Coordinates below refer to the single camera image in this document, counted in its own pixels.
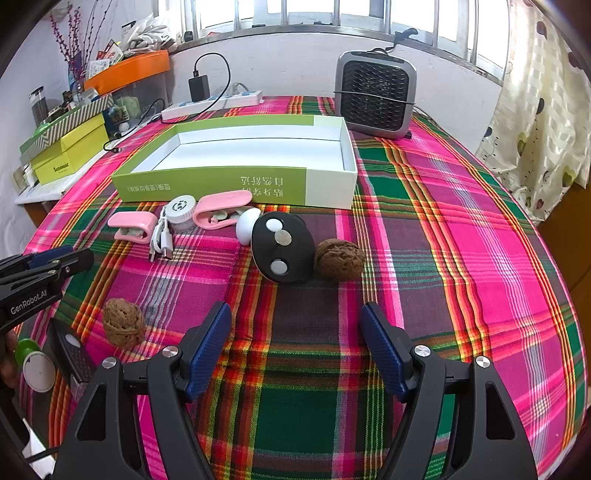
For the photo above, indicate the white and blue power strip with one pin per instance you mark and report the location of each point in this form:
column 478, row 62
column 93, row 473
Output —
column 240, row 98

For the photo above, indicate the yellow cardboard box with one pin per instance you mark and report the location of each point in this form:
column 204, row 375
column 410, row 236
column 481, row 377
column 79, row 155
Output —
column 69, row 157

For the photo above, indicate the grey fan heater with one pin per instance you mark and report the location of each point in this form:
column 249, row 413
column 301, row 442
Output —
column 376, row 92

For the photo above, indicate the brown walnut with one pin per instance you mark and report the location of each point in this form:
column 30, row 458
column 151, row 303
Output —
column 122, row 321
column 338, row 260

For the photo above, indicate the white round cap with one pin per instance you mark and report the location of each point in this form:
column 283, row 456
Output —
column 182, row 207

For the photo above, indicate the small pink stapler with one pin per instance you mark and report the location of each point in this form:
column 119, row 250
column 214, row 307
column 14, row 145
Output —
column 134, row 221

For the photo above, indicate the small dark blue box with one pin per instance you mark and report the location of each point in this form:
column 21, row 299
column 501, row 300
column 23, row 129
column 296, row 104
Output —
column 115, row 121

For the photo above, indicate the pile of colourful packets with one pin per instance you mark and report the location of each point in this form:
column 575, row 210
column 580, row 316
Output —
column 106, row 55

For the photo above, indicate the pink and green plaid tablecloth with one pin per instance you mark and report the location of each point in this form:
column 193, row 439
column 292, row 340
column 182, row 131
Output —
column 461, row 230

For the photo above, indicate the large pink clip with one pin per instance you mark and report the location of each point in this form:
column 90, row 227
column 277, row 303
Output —
column 221, row 205

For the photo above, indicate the clear bin with orange lid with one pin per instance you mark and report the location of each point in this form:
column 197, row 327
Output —
column 134, row 69

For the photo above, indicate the wooden cabinet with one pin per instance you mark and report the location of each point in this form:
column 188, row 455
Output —
column 572, row 240

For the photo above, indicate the green and white spool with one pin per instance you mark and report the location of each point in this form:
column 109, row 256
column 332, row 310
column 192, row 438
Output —
column 39, row 374

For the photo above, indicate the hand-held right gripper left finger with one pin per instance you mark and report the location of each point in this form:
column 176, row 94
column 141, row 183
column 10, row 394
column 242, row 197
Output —
column 207, row 350

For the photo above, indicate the black window hook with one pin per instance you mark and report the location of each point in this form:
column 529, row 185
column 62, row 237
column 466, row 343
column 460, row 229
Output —
column 408, row 32

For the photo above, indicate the purple flower branches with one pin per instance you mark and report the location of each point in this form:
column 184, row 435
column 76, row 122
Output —
column 70, row 46

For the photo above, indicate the black oval disc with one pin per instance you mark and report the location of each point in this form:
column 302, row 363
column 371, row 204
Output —
column 298, row 249

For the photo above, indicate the white mushroom-shaped knob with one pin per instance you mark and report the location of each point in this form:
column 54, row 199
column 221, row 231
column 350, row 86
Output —
column 247, row 226

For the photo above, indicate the black charger adapter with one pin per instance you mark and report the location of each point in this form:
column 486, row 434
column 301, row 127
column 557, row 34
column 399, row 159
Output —
column 198, row 88

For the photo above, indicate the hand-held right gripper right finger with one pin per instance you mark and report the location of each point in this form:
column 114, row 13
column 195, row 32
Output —
column 383, row 350

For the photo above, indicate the glass jar with black lid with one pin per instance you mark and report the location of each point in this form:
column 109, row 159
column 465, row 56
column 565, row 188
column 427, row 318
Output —
column 39, row 106

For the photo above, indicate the black flashlight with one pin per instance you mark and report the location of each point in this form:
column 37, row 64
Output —
column 76, row 362

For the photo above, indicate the striped cardboard box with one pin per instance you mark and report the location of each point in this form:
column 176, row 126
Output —
column 69, row 121

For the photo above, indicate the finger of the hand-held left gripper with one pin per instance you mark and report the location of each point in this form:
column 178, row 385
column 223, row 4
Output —
column 74, row 265
column 51, row 256

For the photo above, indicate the pile of white plastic bags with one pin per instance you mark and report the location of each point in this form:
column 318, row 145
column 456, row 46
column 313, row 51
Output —
column 147, row 34

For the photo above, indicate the green and white cardboard box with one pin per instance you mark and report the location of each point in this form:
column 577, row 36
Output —
column 258, row 147

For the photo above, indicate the dotted cream curtain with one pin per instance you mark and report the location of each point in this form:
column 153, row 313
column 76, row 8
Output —
column 540, row 115

